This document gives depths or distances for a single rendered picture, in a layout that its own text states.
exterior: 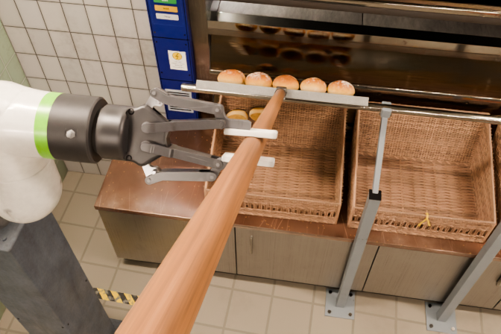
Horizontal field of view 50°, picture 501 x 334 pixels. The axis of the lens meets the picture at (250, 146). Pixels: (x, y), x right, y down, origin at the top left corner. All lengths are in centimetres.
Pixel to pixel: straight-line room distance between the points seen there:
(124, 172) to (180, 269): 218
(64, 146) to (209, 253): 44
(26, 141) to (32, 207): 13
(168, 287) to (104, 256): 266
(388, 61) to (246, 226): 89
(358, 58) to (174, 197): 97
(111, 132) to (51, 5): 170
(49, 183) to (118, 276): 203
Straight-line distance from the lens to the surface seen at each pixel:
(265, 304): 271
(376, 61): 225
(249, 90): 172
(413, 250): 231
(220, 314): 270
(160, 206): 232
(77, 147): 73
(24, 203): 85
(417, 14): 192
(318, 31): 214
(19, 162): 80
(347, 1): 188
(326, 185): 236
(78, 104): 74
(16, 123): 75
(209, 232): 34
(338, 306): 272
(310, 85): 200
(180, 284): 27
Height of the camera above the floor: 251
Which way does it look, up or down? 51 degrees down
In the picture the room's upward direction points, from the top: straight up
